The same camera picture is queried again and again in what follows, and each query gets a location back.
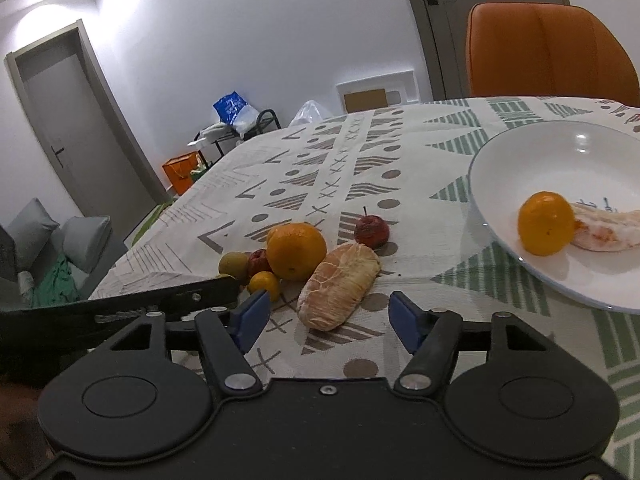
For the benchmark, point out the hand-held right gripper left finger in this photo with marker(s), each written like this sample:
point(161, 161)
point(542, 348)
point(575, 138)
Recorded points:
point(254, 321)

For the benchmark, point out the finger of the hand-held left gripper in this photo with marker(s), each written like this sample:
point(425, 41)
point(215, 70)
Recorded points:
point(200, 294)

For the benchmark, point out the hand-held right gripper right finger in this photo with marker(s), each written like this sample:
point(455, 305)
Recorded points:
point(404, 321)

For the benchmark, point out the small yellow orange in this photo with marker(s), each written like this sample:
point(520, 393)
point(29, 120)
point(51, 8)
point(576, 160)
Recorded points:
point(263, 282)

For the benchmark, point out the small green fruit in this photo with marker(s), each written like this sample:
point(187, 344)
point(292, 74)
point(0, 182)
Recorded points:
point(234, 265)

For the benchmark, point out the small dark red fruit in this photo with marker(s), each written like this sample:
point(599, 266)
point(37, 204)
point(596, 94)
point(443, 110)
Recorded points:
point(258, 260)

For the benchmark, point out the peeled pomelo segment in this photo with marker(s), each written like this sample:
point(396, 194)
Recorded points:
point(340, 285)

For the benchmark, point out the large orange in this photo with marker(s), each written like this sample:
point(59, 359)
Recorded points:
point(295, 250)
point(546, 222)

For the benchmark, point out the red crabapple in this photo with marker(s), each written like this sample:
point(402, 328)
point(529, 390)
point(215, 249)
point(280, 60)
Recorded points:
point(371, 230)

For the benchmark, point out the white plate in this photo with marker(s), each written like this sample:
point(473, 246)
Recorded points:
point(550, 160)

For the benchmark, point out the green cloth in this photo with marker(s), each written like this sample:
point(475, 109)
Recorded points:
point(57, 280)

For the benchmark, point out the grey sofa cushions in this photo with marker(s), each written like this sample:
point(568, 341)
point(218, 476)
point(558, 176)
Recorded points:
point(112, 255)

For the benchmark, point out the green floor mat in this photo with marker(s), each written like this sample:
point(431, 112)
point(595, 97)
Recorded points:
point(150, 217)

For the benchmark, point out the grey cushion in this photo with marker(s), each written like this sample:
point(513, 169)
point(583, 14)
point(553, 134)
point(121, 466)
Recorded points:
point(87, 240)
point(32, 230)

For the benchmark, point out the orange box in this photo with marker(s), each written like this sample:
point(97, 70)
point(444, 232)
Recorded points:
point(180, 172)

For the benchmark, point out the green bag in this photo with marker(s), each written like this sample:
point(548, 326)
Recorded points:
point(197, 170)

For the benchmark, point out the patterned tablecloth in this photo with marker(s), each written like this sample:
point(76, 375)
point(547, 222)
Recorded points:
point(400, 170)

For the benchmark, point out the clear bag with white contents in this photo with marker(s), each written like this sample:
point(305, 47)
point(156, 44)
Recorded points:
point(247, 119)

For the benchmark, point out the black metal rack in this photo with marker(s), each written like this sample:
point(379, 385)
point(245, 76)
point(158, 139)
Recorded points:
point(267, 120)

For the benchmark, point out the blue plastic bag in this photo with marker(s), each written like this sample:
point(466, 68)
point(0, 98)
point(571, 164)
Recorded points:
point(229, 106)

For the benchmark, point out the white plastic bag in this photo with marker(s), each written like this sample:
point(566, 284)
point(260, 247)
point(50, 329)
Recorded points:
point(310, 115)

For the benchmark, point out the brown cardboard piece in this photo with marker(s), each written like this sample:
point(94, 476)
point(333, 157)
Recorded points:
point(365, 100)

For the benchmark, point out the white foam packaging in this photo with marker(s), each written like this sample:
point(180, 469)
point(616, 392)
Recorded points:
point(402, 85)

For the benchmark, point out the orange chair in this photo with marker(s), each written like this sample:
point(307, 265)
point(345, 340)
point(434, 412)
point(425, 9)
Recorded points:
point(550, 50)

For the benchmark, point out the grey door with black lock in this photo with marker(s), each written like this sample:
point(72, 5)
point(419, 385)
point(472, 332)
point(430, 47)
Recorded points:
point(500, 10)

